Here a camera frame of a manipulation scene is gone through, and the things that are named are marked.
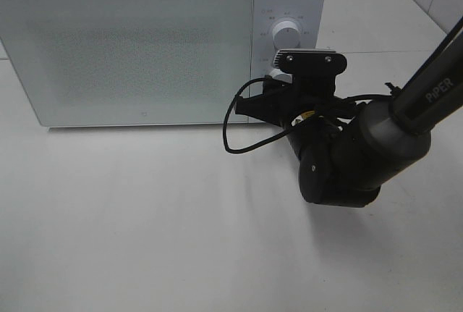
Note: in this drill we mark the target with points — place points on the white microwave oven body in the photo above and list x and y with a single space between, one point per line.
285 0

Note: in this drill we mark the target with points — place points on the white timer knob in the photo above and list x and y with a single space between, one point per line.
279 75

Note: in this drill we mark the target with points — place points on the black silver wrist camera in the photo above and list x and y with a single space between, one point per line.
313 71

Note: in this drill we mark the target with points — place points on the white microwave door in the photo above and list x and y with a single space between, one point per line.
89 63

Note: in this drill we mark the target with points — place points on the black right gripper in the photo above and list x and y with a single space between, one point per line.
281 101

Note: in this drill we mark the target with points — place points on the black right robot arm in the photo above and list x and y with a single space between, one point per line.
348 147

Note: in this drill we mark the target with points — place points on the upper white power knob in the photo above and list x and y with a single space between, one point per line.
286 34

